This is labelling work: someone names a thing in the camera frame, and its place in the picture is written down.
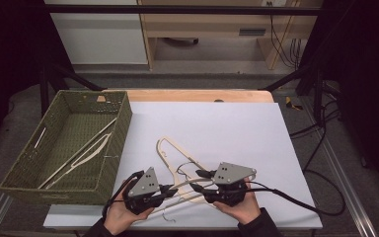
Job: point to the light wooden desk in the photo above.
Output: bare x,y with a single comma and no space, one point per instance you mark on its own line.
207,24

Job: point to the black slanted frame strut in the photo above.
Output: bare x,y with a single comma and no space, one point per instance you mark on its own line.
289,79
75,79

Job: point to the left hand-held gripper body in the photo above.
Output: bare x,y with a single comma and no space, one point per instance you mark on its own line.
144,186

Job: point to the wooden table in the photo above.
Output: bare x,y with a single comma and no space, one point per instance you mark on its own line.
194,95

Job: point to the yellow and black tool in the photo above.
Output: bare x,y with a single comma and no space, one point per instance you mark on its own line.
291,103

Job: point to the dark curtain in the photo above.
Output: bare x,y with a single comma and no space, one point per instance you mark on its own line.
365,65
10,49

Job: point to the beige clothes hanger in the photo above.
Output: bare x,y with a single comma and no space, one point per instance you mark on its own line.
103,140
159,148
190,181

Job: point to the green woven basket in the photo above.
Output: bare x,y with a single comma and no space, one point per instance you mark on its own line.
65,128

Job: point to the white cabinet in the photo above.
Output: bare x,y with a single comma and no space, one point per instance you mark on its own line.
102,42

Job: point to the person's left hand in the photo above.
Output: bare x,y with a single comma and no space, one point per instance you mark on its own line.
120,217

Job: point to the white paper sheet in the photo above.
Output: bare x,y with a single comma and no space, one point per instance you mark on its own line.
217,131

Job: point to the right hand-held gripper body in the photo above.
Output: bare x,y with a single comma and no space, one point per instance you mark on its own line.
232,173

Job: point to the black horizontal frame bar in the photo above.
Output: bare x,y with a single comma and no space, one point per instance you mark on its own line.
177,9

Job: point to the person's right hand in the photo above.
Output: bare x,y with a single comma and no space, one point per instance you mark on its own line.
243,212

